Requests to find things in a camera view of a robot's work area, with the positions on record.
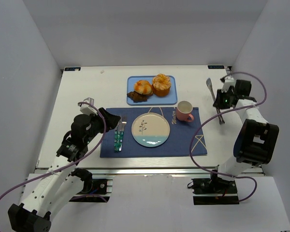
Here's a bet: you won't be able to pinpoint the dark label sticker right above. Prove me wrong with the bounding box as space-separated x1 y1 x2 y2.
207 65 225 69

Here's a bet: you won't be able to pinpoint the round orange striped bun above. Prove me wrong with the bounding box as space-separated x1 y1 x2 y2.
134 80 152 95

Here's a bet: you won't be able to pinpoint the pink ceramic mug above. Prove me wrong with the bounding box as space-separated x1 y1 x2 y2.
175 101 194 122

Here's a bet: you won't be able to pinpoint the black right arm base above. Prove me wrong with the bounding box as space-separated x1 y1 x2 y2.
187 178 239 205

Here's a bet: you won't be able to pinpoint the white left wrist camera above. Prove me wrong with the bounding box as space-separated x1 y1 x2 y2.
78 97 97 116

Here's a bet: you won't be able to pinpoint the dark label sticker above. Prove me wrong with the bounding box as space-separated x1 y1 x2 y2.
64 67 81 72
207 65 225 69

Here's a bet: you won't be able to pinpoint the metal serving tongs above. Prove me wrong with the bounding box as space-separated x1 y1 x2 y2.
206 78 225 125

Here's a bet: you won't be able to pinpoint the knife with green handle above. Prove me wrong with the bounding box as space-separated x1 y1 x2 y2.
116 119 122 152

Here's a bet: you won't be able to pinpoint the aluminium table rail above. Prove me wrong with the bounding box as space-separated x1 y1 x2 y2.
34 167 264 176

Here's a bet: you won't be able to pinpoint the sugared orange muffin bread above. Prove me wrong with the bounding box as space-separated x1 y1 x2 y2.
152 73 172 97

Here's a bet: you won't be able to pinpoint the dark label sticker left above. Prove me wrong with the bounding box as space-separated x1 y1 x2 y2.
64 67 81 72

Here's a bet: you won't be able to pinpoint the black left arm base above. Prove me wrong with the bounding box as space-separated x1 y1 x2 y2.
70 179 113 203

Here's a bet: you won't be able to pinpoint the cream and blue plate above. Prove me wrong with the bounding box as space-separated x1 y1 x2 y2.
131 113 170 147

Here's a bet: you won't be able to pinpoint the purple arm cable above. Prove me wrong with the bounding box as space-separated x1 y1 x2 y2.
0 101 107 230
189 72 268 203

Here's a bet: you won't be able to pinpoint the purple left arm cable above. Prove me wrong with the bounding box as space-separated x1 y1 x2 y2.
0 101 107 230

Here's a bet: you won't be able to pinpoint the brown chocolate croissant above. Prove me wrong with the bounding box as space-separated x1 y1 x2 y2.
127 91 148 102

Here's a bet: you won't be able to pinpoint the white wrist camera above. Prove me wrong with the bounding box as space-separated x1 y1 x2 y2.
78 97 97 116
220 75 236 93

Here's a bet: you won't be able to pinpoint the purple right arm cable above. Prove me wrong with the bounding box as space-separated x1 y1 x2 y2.
189 72 268 203

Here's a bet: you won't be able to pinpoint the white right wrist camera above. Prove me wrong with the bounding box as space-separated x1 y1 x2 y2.
220 75 236 93

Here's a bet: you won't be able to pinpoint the light blue plastic tray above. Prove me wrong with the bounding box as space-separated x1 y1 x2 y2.
126 75 178 106

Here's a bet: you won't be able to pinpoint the spoon with green handle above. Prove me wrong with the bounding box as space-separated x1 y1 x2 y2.
114 121 121 152

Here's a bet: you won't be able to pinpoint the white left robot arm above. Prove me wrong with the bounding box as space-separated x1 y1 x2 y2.
8 107 121 232

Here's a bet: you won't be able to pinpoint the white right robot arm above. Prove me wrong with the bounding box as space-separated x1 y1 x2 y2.
211 77 279 184

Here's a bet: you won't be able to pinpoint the fork with green handle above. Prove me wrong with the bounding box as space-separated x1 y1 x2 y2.
118 115 127 152

